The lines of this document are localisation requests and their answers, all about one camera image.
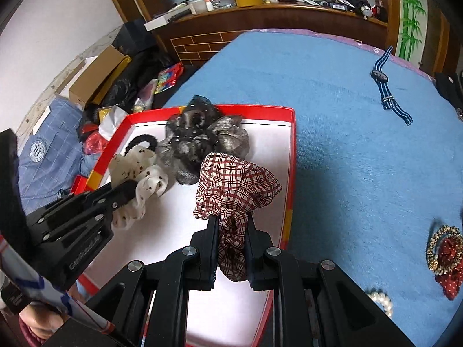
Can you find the red polka dot scrunchie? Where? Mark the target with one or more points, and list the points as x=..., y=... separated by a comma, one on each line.
x=450, y=247

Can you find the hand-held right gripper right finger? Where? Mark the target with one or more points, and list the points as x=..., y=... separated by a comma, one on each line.
x=248, y=231

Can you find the red white plaid scrunchie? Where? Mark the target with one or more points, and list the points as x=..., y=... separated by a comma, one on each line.
x=235, y=184

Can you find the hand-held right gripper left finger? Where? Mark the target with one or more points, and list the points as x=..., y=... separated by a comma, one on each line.
x=213, y=231

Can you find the wooden brick pattern counter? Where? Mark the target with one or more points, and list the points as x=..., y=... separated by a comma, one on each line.
x=282, y=18

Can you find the grey sheer scrunchie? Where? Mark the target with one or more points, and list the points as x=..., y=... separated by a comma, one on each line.
x=202, y=141

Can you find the white flat box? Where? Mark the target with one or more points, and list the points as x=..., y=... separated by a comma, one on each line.
x=156, y=23

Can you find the brown patterned scrunchie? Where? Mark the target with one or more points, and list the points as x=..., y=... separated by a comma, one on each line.
x=436, y=238

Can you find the black bag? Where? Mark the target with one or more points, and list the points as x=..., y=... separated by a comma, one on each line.
x=448, y=88

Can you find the red shallow cardboard box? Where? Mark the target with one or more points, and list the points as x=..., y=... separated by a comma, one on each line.
x=173, y=224

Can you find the blue striped wristwatch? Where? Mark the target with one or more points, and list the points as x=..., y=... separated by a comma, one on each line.
x=381, y=76

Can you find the bamboo wall decal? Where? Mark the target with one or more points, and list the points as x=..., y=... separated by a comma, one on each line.
x=412, y=14

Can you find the colourful snack packet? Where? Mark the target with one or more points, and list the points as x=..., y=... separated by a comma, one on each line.
x=169, y=77

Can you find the small red box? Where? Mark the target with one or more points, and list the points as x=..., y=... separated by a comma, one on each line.
x=79, y=184

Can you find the brown cardboard box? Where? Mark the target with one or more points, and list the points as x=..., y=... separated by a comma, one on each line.
x=97, y=72

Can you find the person's left hand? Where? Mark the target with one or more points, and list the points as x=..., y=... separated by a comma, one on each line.
x=41, y=323

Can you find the black square box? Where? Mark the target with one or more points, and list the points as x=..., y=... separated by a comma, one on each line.
x=134, y=36

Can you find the white dotted scrunchie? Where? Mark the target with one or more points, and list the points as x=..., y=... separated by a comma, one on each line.
x=144, y=177

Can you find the white crumpled paper bag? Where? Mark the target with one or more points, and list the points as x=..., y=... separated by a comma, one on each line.
x=114, y=123

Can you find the black plastic bags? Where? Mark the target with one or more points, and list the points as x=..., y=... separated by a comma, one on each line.
x=126, y=79

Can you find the blue terry blanket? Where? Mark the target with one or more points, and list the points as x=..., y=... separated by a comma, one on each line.
x=343, y=173

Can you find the red plastic bag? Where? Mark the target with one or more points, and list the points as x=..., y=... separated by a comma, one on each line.
x=94, y=141

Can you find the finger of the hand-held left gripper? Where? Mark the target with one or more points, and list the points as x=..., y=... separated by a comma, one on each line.
x=123, y=191
x=90, y=221

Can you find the white plastic container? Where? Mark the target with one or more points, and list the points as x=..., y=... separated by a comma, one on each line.
x=198, y=6

